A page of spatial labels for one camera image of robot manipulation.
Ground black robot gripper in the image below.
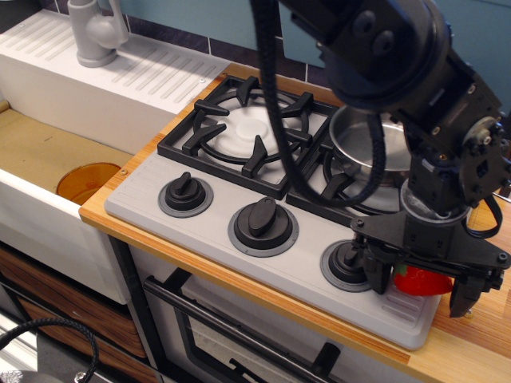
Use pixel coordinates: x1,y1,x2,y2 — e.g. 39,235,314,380
351,196,510,318

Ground red plastic strawberry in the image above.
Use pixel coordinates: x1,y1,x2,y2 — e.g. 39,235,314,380
393,264,454,296

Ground small steel saucepan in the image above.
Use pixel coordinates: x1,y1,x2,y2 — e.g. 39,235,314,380
329,106,411,188

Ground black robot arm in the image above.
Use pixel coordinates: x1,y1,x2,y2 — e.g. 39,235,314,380
251,1,510,318

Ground black right stove knob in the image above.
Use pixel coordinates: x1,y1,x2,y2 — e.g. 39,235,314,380
320,240,370,293

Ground black stove knob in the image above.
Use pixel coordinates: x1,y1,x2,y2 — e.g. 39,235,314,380
157,172,214,219
320,240,370,293
228,197,299,258

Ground grey toy stove top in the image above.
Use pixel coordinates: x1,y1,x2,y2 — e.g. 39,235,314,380
105,149,438,349

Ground black middle stove knob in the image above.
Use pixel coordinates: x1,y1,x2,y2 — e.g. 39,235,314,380
228,197,299,258

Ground black left stove knob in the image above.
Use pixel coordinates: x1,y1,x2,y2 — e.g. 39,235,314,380
157,172,214,219

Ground black right burner grate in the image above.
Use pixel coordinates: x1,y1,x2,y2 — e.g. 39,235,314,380
286,136,401,227

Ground black burner grate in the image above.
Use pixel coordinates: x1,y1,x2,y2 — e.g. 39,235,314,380
157,76,337,199
286,136,401,227

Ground black left burner grate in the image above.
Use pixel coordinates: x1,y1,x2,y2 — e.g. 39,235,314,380
157,76,337,199

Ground orange plastic bowl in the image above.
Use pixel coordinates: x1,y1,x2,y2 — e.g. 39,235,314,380
56,162,121,205

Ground wooden drawer front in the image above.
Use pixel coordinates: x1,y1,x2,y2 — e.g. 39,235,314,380
1,243,158,382

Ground white toy sink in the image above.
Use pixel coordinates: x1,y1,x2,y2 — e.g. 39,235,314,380
1,10,228,304

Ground grey toy faucet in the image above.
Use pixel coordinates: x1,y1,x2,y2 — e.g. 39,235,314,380
67,0,129,68

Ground oven door with black handle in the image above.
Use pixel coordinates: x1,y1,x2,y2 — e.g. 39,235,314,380
143,269,406,382

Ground black braided cable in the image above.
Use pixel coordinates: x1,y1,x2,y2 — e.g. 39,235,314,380
0,314,99,383

